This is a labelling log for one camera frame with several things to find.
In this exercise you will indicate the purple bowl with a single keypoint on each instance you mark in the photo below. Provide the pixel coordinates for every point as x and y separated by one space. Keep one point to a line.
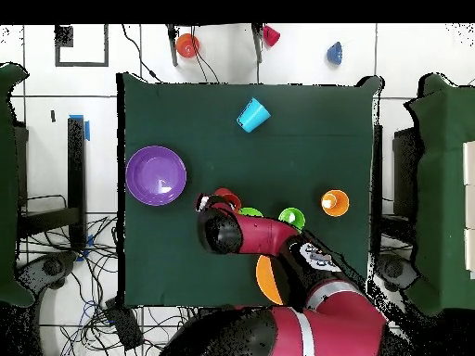
148 174

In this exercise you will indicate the orange cup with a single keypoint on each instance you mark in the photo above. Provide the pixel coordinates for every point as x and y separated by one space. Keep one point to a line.
232 198

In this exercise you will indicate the white boxes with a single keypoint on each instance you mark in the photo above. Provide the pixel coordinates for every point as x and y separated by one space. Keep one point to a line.
469 207

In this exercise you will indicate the green bowl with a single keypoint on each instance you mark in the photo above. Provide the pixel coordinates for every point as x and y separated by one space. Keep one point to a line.
250 212

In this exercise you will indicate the green cup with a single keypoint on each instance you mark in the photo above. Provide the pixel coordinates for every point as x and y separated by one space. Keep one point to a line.
293 217

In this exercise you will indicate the short black beam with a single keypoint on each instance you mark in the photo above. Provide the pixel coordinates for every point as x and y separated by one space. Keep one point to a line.
48 220

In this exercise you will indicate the black power box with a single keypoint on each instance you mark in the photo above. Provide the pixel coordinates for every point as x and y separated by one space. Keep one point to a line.
124 326

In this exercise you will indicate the gray black machine base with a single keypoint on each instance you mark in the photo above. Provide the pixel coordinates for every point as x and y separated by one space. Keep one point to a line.
395 269
52 267

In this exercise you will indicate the green cloth side table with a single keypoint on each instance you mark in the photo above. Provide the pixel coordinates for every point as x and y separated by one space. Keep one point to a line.
9 185
441 185

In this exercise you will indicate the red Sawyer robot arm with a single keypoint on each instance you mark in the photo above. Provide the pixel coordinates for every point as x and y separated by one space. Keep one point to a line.
334 330

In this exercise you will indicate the yellow cup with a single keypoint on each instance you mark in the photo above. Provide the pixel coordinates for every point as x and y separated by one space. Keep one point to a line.
339 205

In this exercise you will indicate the dark green tablecloth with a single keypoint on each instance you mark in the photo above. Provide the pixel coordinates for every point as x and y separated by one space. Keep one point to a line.
185 259

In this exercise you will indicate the blue bowl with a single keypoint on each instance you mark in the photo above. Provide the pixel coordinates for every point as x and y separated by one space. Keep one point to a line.
334 53

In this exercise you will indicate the black square frame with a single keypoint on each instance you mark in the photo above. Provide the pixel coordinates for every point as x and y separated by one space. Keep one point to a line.
105 48

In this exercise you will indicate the large yellow bowl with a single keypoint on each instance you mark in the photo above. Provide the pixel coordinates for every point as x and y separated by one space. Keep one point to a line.
265 278

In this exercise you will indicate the black stand leg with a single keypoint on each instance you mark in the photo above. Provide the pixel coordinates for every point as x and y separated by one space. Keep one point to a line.
257 48
173 48

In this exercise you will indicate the light blue cup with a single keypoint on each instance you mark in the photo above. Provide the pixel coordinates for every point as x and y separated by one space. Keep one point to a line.
254 115

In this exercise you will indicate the long black beam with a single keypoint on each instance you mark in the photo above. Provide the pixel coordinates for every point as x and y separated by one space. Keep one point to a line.
76 167

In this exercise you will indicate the orange bowl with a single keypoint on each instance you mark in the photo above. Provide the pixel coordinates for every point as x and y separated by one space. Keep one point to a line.
187 45

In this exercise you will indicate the thin black bar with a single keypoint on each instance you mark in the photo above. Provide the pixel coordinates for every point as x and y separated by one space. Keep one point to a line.
377 167

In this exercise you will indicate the red cup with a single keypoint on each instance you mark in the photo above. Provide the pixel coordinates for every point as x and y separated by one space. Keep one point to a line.
271 36

